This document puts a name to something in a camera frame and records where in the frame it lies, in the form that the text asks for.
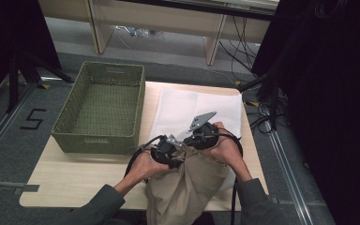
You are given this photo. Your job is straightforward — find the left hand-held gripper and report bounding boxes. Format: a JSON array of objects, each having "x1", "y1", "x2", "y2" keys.
[{"x1": 150, "y1": 134, "x2": 186, "y2": 170}]

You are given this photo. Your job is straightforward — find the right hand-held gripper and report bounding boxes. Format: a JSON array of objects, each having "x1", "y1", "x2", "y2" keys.
[{"x1": 183, "y1": 111, "x2": 219, "y2": 151}]

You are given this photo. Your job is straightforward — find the white cloth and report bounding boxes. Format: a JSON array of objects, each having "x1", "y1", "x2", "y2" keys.
[{"x1": 148, "y1": 86, "x2": 243, "y2": 191}]

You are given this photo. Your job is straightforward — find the beige garment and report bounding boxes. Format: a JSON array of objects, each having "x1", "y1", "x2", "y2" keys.
[{"x1": 144, "y1": 143, "x2": 231, "y2": 225}]

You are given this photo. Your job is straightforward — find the green woven basket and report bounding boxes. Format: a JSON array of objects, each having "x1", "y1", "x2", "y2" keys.
[{"x1": 50, "y1": 61, "x2": 146, "y2": 156}]

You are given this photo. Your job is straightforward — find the person's left hand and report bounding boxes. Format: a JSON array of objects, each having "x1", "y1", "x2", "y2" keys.
[{"x1": 127, "y1": 149, "x2": 172, "y2": 186}]

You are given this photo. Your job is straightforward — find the person's right hand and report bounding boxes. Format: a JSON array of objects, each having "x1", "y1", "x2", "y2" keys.
[{"x1": 203, "y1": 121, "x2": 247, "y2": 172}]

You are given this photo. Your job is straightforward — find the black tripod stand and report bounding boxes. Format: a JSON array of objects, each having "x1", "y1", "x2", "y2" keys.
[
  {"x1": 238, "y1": 67, "x2": 279, "y2": 131},
  {"x1": 6, "y1": 51, "x2": 75, "y2": 114}
]

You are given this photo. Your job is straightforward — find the clear plastic bag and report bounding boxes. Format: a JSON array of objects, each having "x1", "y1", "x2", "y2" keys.
[{"x1": 115, "y1": 25, "x2": 156, "y2": 38}]

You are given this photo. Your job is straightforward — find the light wooden desk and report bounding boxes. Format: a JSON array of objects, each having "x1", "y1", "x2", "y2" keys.
[{"x1": 38, "y1": 0, "x2": 279, "y2": 67}]

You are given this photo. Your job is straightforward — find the black curtain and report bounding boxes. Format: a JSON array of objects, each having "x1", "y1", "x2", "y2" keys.
[
  {"x1": 0, "y1": 0, "x2": 63, "y2": 104},
  {"x1": 251, "y1": 0, "x2": 360, "y2": 225}
]

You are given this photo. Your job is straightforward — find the black floor cables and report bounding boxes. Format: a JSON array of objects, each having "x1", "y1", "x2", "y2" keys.
[{"x1": 218, "y1": 15, "x2": 290, "y2": 135}]

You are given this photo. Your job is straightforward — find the right hand-held gripper black cable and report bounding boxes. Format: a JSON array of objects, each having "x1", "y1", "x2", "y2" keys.
[{"x1": 204, "y1": 132, "x2": 244, "y2": 225}]

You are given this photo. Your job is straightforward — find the metal floor rail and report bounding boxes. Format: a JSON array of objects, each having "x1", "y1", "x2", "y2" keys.
[
  {"x1": 0, "y1": 82, "x2": 38, "y2": 168},
  {"x1": 266, "y1": 129, "x2": 315, "y2": 225}
]

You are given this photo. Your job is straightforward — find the grey floor cable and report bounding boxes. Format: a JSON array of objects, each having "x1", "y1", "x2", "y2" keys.
[{"x1": 0, "y1": 178, "x2": 23, "y2": 189}]

